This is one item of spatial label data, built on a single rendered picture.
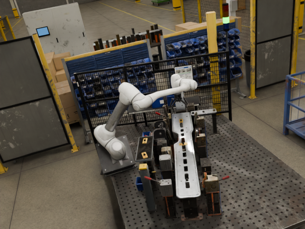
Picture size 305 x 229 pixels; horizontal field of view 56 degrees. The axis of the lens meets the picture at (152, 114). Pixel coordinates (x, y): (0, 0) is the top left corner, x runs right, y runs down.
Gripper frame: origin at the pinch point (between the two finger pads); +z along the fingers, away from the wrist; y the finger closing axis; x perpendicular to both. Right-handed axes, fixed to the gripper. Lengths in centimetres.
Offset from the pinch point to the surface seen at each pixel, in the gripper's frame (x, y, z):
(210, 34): 58, 45, -63
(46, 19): 573, -357, -60
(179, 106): 26.5, 0.0, 8.1
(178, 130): -19.3, -3.4, 13.2
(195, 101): 38.7, 20.3, 10.0
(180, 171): -87, -5, 13
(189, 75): 54, 17, -18
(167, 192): -109, -16, 16
